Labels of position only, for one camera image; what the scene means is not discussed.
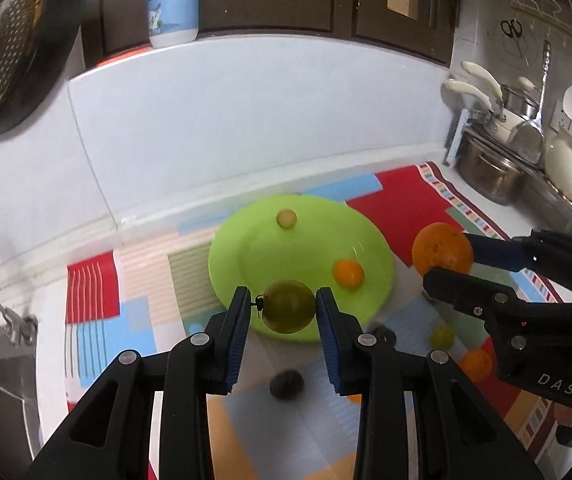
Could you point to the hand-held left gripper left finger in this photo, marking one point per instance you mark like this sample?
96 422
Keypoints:
238 340

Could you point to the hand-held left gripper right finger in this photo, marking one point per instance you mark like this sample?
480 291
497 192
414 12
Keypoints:
330 340

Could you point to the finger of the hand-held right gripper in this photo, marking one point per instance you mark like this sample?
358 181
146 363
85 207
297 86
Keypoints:
496 252
458 287

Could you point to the green round fruit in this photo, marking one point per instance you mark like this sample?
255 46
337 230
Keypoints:
442 336
290 306

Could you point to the dark purple round fruit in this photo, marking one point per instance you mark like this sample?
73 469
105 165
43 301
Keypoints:
286 384
384 334

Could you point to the green plastic plate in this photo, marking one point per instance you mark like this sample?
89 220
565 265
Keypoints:
266 240

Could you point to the person's right hand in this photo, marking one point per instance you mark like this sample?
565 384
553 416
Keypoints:
571 416

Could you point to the metal dish rack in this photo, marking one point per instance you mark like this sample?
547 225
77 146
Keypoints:
556 207

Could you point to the large steel pot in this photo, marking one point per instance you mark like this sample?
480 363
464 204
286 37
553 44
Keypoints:
488 172

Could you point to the colourful patchwork mat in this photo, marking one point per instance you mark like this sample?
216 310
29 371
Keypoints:
406 195

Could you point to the cream white kettle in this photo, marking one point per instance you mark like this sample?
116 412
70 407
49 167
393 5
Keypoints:
568 167

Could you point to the metal spatula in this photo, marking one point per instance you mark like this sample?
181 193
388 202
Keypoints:
530 135

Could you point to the small tan round fruit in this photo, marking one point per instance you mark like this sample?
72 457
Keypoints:
286 219

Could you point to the steel pot with lid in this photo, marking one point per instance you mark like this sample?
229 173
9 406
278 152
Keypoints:
521 100

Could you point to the thin gooseneck faucet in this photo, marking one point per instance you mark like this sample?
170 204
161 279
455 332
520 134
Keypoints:
15 329

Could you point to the black scissors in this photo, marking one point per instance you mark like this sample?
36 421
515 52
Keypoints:
512 29

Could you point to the orange red pad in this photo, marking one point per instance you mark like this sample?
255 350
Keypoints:
115 58

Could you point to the blue white pump bottle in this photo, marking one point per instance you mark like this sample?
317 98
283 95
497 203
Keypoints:
171 5

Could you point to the black frying pan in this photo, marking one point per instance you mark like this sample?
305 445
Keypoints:
10 45

